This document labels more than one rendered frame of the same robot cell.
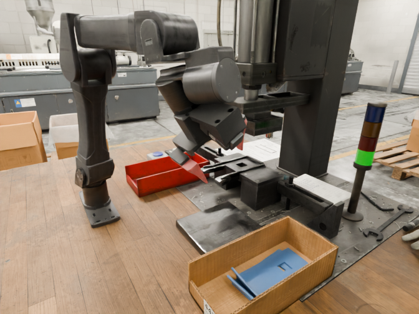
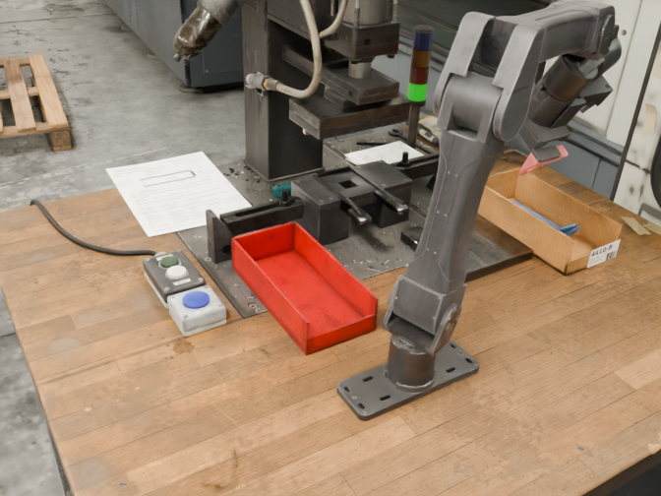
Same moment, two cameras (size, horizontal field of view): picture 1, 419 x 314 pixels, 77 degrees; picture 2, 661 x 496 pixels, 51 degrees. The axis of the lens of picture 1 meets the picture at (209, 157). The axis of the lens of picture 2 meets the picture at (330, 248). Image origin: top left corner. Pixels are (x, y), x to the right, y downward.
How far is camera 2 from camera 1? 1.29 m
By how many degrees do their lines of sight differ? 78
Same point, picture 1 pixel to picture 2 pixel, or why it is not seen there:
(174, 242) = (492, 286)
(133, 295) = (585, 311)
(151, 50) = (606, 44)
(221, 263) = (542, 239)
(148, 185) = (365, 301)
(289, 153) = (288, 146)
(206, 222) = not seen: hidden behind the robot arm
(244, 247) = (520, 219)
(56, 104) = not seen: outside the picture
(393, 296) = not seen: hidden behind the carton
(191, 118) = (583, 97)
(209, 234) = (484, 250)
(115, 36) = (566, 41)
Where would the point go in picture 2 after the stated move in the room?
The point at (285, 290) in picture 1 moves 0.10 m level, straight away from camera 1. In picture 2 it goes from (570, 207) to (516, 195)
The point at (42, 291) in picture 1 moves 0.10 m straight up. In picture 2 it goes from (612, 386) to (631, 329)
